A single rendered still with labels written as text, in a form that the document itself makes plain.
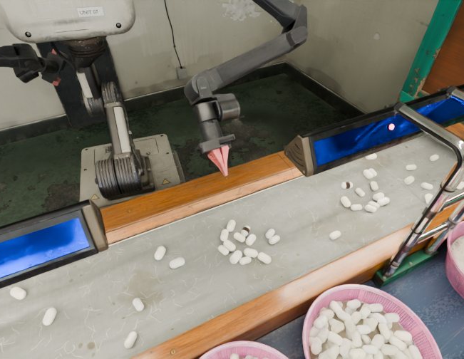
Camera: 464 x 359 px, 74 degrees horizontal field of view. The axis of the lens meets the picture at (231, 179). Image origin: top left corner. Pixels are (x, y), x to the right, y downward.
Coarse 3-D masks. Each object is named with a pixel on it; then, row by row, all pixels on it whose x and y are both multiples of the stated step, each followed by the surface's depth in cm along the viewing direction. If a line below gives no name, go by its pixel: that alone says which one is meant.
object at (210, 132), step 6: (216, 120) 83; (198, 126) 84; (204, 126) 82; (210, 126) 82; (216, 126) 83; (204, 132) 82; (210, 132) 82; (216, 132) 82; (204, 138) 83; (210, 138) 82; (216, 138) 82; (222, 138) 82; (228, 138) 83; (234, 138) 83; (204, 144) 80; (198, 150) 84
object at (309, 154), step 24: (432, 96) 63; (360, 120) 58; (384, 120) 60; (456, 120) 67; (288, 144) 58; (312, 144) 54; (336, 144) 57; (360, 144) 59; (384, 144) 60; (312, 168) 55
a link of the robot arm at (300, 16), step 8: (256, 0) 94; (264, 0) 93; (272, 0) 93; (280, 0) 95; (288, 0) 96; (264, 8) 96; (272, 8) 95; (280, 8) 95; (288, 8) 96; (296, 8) 96; (304, 8) 97; (280, 16) 97; (288, 16) 96; (296, 16) 96; (304, 16) 97; (288, 24) 99; (296, 24) 95; (304, 24) 97; (288, 32) 97; (304, 40) 97
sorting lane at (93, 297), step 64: (256, 192) 95; (320, 192) 95; (384, 192) 95; (128, 256) 79; (192, 256) 79; (256, 256) 79; (320, 256) 79; (0, 320) 67; (64, 320) 67; (128, 320) 67; (192, 320) 67
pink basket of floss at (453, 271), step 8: (456, 232) 83; (448, 240) 79; (448, 248) 77; (448, 256) 79; (448, 264) 79; (456, 264) 74; (448, 272) 80; (456, 272) 75; (456, 280) 77; (456, 288) 78
